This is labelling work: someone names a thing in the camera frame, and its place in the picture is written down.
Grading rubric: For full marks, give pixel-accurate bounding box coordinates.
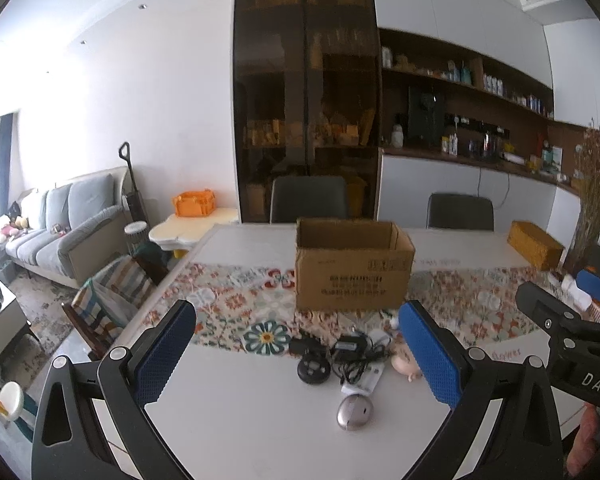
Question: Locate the right dark dining chair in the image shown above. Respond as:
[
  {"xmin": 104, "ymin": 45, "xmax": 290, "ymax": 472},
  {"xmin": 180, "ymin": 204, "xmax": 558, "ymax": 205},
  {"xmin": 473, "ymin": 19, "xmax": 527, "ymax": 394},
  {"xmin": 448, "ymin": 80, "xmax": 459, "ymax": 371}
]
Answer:
[{"xmin": 426, "ymin": 193, "xmax": 494, "ymax": 232}]

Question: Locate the black power adapter with cable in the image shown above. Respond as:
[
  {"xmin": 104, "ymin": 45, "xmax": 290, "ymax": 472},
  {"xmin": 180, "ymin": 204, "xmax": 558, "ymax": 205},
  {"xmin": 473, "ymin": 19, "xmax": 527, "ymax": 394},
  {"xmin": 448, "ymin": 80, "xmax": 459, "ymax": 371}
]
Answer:
[{"xmin": 328, "ymin": 332, "xmax": 392, "ymax": 385}]

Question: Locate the white battery charger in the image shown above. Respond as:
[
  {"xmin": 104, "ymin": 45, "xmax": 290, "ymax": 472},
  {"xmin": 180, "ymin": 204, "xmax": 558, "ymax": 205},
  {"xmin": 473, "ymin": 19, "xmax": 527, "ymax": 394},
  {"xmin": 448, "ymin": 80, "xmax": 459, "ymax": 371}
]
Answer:
[{"xmin": 340, "ymin": 328, "xmax": 392, "ymax": 396}]

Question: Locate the dried flower bouquet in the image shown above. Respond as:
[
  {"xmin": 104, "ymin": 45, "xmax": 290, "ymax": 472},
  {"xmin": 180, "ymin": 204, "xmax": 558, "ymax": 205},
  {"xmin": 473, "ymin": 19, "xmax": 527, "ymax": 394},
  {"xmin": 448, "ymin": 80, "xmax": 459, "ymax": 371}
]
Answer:
[{"xmin": 564, "ymin": 120, "xmax": 600, "ymax": 276}]

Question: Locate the cream side table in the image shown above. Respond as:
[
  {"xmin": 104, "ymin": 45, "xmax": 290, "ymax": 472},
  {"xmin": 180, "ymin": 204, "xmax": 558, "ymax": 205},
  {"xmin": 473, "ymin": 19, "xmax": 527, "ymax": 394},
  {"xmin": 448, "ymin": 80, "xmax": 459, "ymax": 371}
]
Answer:
[{"xmin": 148, "ymin": 208, "xmax": 239, "ymax": 259}]

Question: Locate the striped fabric chair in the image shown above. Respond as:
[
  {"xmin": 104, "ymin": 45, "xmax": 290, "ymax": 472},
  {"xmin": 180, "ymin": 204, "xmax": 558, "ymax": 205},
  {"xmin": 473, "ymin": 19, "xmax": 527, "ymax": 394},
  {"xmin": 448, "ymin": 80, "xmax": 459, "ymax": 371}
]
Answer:
[{"xmin": 62, "ymin": 255, "xmax": 169, "ymax": 361}]

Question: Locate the dark glass display cabinet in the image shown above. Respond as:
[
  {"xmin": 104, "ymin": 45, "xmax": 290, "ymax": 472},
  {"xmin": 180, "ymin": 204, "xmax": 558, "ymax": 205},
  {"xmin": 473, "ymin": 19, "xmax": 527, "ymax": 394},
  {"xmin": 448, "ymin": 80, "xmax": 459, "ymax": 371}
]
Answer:
[{"xmin": 233, "ymin": 0, "xmax": 380, "ymax": 222}]

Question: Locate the upright vacuum cleaner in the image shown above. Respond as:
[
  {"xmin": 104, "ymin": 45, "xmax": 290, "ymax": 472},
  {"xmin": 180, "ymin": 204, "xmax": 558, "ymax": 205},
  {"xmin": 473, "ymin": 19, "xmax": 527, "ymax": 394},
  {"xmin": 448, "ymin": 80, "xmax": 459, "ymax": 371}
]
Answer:
[{"xmin": 118, "ymin": 142, "xmax": 148, "ymax": 222}]

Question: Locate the black round cable hub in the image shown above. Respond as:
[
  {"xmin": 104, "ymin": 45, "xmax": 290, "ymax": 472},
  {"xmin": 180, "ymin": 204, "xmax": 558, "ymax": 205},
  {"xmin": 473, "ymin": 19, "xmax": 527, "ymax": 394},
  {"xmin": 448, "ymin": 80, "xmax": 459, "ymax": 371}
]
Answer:
[{"xmin": 289, "ymin": 337, "xmax": 332, "ymax": 385}]

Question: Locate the brown cardboard box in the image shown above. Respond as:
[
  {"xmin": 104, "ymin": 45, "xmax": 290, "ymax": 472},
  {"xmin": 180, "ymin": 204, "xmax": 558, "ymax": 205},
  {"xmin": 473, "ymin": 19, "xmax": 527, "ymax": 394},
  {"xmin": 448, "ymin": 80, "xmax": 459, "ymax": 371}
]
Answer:
[{"xmin": 294, "ymin": 218, "xmax": 415, "ymax": 312}]

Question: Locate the woven yellow tissue box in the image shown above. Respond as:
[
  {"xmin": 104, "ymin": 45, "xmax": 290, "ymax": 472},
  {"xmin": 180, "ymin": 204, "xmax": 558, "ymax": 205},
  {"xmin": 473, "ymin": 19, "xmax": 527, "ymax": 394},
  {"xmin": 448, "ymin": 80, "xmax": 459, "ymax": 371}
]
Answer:
[{"xmin": 507, "ymin": 220, "xmax": 565, "ymax": 271}]

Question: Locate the left dark dining chair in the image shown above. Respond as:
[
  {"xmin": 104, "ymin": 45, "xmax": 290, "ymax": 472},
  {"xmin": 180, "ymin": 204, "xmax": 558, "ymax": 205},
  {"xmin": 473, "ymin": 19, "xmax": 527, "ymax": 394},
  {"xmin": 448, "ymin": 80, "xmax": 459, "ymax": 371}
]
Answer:
[{"xmin": 270, "ymin": 176, "xmax": 349, "ymax": 223}]

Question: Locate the patterned floral table runner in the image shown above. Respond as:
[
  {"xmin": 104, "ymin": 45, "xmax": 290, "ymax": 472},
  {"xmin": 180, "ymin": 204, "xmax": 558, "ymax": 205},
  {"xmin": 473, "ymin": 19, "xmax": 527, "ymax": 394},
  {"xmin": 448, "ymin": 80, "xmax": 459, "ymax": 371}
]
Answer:
[{"xmin": 139, "ymin": 260, "xmax": 594, "ymax": 359}]

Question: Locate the person's hand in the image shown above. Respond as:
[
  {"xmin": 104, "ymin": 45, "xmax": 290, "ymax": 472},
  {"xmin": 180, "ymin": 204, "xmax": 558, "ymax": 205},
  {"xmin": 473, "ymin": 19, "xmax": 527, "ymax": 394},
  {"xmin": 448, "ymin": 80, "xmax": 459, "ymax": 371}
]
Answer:
[{"xmin": 566, "ymin": 403, "xmax": 600, "ymax": 478}]

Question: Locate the dark dining chair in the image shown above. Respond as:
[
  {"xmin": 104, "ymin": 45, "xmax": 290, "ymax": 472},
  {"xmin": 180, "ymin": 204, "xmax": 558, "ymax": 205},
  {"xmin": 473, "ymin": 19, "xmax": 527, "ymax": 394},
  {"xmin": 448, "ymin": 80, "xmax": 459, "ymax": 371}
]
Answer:
[
  {"xmin": 426, "ymin": 193, "xmax": 494, "ymax": 232},
  {"xmin": 270, "ymin": 176, "xmax": 349, "ymax": 223}
]

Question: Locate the white lower cabinet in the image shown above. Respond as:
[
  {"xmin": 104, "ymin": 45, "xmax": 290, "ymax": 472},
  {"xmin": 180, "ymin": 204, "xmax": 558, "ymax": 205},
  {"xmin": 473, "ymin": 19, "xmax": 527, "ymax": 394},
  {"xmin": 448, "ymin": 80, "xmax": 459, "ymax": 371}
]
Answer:
[{"xmin": 378, "ymin": 155, "xmax": 580, "ymax": 248}]

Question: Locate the silver round metal disc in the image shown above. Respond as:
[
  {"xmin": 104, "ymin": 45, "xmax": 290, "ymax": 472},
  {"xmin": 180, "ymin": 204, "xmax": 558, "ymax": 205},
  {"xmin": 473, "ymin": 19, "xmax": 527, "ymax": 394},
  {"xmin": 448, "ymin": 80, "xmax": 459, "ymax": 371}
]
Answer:
[{"xmin": 336, "ymin": 394, "xmax": 374, "ymax": 431}]

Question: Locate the pink doll head toy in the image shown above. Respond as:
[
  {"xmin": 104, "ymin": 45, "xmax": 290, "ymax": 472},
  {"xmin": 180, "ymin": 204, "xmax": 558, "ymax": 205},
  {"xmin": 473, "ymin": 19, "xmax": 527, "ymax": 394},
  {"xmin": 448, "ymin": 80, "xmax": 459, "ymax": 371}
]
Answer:
[{"xmin": 390, "ymin": 342, "xmax": 422, "ymax": 382}]

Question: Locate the white cylindrical fan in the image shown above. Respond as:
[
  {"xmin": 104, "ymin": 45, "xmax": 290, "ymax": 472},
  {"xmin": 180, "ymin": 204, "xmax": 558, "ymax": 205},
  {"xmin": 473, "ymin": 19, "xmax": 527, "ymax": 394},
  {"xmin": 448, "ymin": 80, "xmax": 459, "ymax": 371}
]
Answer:
[{"xmin": 123, "ymin": 221, "xmax": 149, "ymax": 256}]

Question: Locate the grey sofa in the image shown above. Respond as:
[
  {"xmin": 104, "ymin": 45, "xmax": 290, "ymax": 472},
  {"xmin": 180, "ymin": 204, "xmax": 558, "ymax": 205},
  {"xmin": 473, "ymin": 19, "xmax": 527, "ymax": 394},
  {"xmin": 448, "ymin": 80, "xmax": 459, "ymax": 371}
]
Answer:
[{"xmin": 5, "ymin": 167, "xmax": 131, "ymax": 289}]

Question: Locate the orange plastic crate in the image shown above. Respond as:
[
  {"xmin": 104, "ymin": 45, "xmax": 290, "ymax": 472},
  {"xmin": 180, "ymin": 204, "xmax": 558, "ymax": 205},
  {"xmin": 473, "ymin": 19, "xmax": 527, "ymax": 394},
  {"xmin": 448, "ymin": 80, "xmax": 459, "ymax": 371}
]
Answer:
[{"xmin": 172, "ymin": 188, "xmax": 216, "ymax": 218}]

